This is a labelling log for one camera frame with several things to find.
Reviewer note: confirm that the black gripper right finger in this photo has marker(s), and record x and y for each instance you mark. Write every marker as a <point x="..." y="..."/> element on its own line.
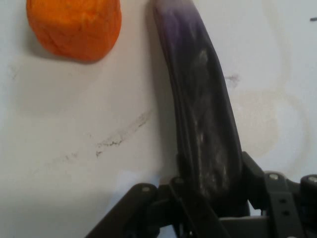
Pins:
<point x="284" y="203"/>

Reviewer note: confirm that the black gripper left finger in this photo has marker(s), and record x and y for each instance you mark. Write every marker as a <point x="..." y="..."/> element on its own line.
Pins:
<point x="158" y="213"/>

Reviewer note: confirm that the dark purple toy eggplant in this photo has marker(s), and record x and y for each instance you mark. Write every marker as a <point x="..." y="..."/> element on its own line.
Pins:
<point x="198" y="99"/>

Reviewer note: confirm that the orange toy fruit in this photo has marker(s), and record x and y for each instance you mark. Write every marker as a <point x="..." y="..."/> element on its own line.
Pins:
<point x="74" y="27"/>

